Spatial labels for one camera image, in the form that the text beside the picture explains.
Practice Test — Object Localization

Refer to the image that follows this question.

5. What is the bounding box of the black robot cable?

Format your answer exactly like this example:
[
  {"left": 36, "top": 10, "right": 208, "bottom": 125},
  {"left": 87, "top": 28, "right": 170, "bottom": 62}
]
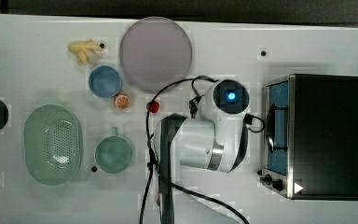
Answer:
[{"left": 138, "top": 76, "right": 266, "bottom": 224}]

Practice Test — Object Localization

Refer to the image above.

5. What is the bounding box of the blue bowl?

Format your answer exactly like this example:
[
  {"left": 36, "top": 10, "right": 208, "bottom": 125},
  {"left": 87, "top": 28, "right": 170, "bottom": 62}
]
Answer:
[{"left": 89, "top": 65, "right": 122, "bottom": 98}]

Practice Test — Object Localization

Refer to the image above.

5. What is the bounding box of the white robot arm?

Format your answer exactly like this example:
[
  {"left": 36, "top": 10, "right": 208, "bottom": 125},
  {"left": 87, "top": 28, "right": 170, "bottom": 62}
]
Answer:
[{"left": 153, "top": 79, "right": 249, "bottom": 224}]

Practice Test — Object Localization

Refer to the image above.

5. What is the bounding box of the green mug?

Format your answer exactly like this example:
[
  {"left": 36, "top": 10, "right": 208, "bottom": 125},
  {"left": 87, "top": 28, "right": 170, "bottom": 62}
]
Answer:
[{"left": 94, "top": 127, "right": 133, "bottom": 174}]

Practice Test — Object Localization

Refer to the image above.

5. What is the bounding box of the small red strawberry toy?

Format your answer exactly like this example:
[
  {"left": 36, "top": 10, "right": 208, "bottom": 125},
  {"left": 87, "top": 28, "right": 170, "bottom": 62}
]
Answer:
[{"left": 146, "top": 101, "right": 159, "bottom": 113}]

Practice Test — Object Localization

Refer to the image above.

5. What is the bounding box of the orange slice toy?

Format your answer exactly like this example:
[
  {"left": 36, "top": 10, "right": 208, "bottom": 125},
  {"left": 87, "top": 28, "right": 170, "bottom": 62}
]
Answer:
[{"left": 114, "top": 93, "right": 131, "bottom": 109}]

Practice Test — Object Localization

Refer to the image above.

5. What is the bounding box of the green oval strainer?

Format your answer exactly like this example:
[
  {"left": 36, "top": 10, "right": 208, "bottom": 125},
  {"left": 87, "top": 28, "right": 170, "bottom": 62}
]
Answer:
[{"left": 23, "top": 105, "right": 82, "bottom": 186}]

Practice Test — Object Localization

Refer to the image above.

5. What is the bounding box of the yellow banana peel toy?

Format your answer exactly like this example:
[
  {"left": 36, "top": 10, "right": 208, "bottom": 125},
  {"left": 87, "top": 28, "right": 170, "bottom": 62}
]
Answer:
[{"left": 68, "top": 39, "right": 103, "bottom": 64}]

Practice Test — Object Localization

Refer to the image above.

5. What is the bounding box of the black toaster oven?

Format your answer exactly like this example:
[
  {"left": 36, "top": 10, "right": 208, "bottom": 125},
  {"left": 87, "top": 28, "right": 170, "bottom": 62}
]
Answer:
[{"left": 258, "top": 74, "right": 358, "bottom": 201}]

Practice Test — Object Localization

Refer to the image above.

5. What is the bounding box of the purple round plate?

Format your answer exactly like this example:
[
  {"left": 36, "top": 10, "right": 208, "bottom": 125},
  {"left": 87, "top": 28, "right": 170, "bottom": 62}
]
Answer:
[{"left": 119, "top": 17, "right": 193, "bottom": 91}]

